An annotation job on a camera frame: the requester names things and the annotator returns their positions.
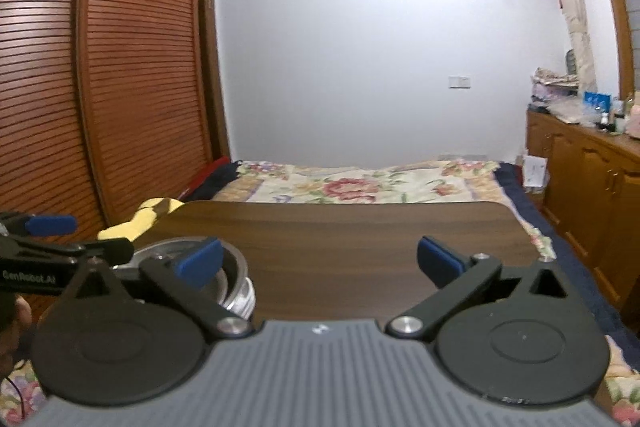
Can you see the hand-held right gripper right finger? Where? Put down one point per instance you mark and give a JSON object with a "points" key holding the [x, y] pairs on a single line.
{"points": [[440, 263]]}

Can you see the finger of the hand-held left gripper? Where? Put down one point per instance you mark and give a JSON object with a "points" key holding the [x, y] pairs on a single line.
{"points": [[50, 226], [50, 252]]}

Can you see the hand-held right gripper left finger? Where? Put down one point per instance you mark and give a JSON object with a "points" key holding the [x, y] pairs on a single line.
{"points": [[200, 263]]}

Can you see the large steel bowl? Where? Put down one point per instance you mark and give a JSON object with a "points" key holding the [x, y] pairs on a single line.
{"points": [[245, 303]]}

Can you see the person's left hand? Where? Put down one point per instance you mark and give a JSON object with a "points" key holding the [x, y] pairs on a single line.
{"points": [[15, 322]]}

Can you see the yellow plush toy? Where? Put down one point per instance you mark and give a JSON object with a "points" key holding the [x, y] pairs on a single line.
{"points": [[125, 229]]}

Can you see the red and dark cloth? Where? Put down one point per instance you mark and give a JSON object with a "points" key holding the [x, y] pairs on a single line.
{"points": [[210, 179]]}

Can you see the floral bed blanket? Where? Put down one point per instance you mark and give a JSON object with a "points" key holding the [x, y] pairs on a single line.
{"points": [[350, 187]]}

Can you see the white paper bag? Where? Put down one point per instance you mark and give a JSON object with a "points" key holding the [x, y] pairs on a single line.
{"points": [[535, 171]]}

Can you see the wooden sideboard cabinet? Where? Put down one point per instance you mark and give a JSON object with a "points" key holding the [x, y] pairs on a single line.
{"points": [[585, 177]]}

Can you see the brown louvered wooden wardrobe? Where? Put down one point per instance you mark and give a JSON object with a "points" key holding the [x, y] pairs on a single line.
{"points": [[125, 67]]}

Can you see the brown wooden door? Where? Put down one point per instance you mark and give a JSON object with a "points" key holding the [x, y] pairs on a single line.
{"points": [[215, 67]]}

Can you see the clear plastic bags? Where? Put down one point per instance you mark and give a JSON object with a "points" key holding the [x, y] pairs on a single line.
{"points": [[567, 112]]}

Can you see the pile of folded fabrics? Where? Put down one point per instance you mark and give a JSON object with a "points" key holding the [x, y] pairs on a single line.
{"points": [[552, 83]]}

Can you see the blue box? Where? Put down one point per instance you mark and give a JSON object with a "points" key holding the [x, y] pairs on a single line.
{"points": [[597, 102]]}

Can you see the small grey fan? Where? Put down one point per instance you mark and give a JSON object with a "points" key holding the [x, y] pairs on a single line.
{"points": [[571, 61]]}

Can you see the pink bottle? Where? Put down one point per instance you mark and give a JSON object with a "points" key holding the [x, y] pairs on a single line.
{"points": [[635, 119]]}

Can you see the white wall switch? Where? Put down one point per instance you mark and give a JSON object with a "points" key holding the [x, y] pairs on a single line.
{"points": [[459, 82]]}

